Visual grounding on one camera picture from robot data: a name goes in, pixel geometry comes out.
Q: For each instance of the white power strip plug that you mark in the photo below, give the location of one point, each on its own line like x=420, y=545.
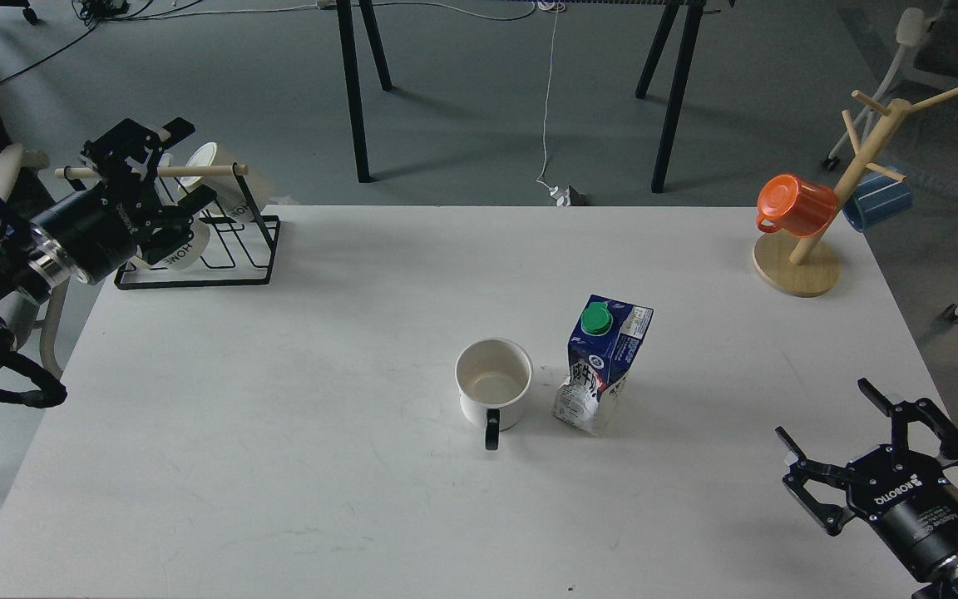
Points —
x=568, y=196

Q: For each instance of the black table legs left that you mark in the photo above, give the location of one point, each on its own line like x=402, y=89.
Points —
x=351, y=75

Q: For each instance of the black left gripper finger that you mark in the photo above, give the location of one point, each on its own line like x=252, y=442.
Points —
x=127, y=155
x=173, y=225

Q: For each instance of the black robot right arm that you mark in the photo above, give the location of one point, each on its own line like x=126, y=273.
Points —
x=823, y=489

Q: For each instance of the black table legs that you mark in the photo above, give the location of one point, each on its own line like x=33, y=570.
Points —
x=693, y=15
x=351, y=75

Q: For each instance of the white HOME mug front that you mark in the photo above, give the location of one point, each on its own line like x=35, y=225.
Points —
x=184, y=255

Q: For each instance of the black wire mug rack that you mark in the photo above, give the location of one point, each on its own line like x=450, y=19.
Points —
x=238, y=254

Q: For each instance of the orange plastic cup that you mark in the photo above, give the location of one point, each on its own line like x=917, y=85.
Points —
x=790, y=204

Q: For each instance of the blue white milk carton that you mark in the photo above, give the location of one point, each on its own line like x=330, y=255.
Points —
x=601, y=349

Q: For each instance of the white mug with black handle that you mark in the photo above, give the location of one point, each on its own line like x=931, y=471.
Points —
x=493, y=378

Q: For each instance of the blue plastic cup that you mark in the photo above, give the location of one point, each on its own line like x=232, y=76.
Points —
x=877, y=198

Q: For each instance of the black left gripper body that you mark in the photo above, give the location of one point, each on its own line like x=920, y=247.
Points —
x=101, y=229

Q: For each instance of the grey office chair right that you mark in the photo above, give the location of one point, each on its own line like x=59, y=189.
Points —
x=925, y=148

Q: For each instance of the wooden mug tree stand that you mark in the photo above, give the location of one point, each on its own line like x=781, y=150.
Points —
x=807, y=267

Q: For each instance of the black table legs right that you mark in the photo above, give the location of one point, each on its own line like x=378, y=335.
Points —
x=693, y=15

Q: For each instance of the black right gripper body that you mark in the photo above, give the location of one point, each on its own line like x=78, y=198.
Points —
x=910, y=506

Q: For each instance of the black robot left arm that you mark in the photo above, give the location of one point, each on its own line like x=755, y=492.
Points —
x=33, y=266

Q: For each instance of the white HOME mug rear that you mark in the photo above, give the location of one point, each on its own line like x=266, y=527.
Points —
x=230, y=200

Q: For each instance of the white home mug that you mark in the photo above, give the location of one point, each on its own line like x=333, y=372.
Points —
x=184, y=255
x=230, y=200

